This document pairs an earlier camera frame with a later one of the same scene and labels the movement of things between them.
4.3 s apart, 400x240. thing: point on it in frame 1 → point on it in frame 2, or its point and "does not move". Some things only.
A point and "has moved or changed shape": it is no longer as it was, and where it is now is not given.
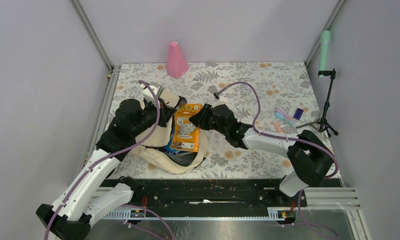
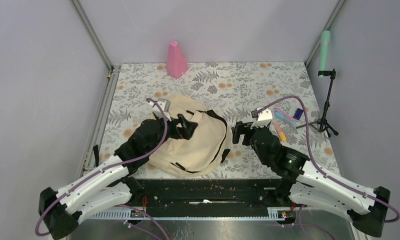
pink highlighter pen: x=287 y=115 does not move
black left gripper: x=166 y=111 → x=186 y=130
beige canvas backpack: x=154 y=149 has moved or changed shape
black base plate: x=217 y=193 does not move
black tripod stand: x=322 y=125 does not move
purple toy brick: x=298 y=113 does not move
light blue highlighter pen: x=286 y=119 does not move
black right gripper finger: x=200 y=119 → x=237 y=130
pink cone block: x=176 y=65 does not move
